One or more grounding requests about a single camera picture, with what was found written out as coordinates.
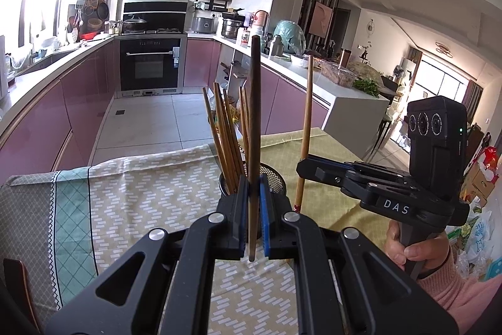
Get teal fan cover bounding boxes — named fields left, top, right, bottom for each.
left=273, top=20, right=306, bottom=56

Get black mesh utensil cup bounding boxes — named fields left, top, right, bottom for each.
left=218, top=161, right=287, bottom=210

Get pink sleeve forearm right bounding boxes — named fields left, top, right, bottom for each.
left=418, top=254, right=501, bottom=334

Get patterned tablecloth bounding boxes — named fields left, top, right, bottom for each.
left=0, top=127, right=393, bottom=335

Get bamboo chopstick plain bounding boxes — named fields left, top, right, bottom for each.
left=248, top=35, right=261, bottom=262

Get black range hood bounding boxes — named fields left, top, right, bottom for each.
left=122, top=0, right=189, bottom=34

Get bamboo chopstick red end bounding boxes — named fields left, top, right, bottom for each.
left=202, top=88, right=238, bottom=194

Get black camera box right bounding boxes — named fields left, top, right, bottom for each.
left=407, top=95, right=467, bottom=202

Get built-in black oven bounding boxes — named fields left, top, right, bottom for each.
left=119, top=34, right=187, bottom=97

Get steel stock pot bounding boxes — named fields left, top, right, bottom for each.
left=221, top=18, right=243, bottom=39

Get right hand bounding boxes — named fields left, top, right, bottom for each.
left=384, top=220, right=450, bottom=278

